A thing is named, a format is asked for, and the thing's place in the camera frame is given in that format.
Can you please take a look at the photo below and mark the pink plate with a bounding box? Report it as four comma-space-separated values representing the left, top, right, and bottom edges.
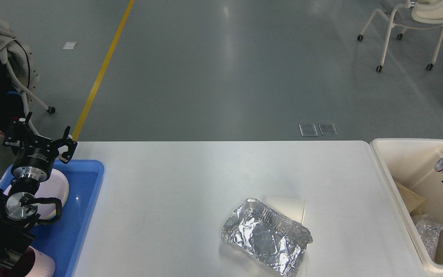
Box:
4, 169, 69, 220

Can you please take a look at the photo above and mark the white chair on casters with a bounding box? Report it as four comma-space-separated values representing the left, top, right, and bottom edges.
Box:
357, 0, 443, 72

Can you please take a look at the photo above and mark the blue plastic tray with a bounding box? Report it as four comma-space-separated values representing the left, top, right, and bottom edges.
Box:
0, 159, 105, 277

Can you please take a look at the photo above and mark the pink ribbed mug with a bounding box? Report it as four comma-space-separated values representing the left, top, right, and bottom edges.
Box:
0, 246, 56, 277

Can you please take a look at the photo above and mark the beige jacket on chair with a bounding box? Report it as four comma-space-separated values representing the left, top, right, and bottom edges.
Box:
0, 19, 39, 93

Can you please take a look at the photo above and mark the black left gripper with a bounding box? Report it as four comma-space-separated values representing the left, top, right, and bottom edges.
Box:
2, 112, 78, 182

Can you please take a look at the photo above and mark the white chair with jacket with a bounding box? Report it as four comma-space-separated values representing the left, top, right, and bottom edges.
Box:
5, 61, 56, 115

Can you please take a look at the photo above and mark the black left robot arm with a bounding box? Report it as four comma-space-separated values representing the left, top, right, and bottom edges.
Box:
0, 112, 77, 269

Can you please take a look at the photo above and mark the foil tray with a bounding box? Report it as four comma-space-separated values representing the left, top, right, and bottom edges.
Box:
220, 198, 313, 277
412, 214, 443, 261

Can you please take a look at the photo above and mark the white paper cup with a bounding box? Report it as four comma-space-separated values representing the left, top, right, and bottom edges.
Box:
264, 196, 306, 225

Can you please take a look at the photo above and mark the white plastic bin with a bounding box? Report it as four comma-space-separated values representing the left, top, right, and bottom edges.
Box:
370, 138, 443, 277

